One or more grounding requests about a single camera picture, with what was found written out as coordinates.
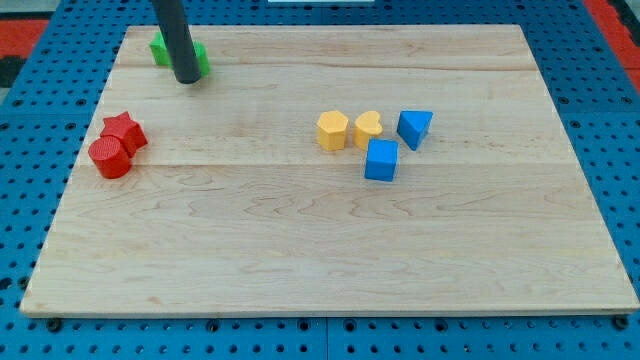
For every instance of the yellow hexagon block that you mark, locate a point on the yellow hexagon block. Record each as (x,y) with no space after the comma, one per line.
(332,130)

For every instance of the blue cube block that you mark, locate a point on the blue cube block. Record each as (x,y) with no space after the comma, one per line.
(381,160)

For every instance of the yellow heart block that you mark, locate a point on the yellow heart block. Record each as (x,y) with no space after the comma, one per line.
(367,125)

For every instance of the light wooden board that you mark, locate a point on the light wooden board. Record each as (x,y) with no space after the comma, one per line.
(234,210)

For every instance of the blue triangle block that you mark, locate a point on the blue triangle block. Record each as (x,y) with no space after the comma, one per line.
(413,126)

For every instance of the green block right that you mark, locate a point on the green block right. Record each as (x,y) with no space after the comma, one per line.
(202,58)

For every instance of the green block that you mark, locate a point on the green block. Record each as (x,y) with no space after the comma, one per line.
(159,51)
(202,58)

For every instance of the red star block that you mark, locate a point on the red star block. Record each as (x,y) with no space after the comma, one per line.
(128,131)

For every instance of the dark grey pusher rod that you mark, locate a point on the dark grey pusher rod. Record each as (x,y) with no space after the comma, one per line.
(175,30)

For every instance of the green block left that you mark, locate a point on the green block left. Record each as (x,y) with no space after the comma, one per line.
(159,51)

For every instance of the red cylinder block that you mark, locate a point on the red cylinder block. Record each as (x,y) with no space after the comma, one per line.
(110,157)

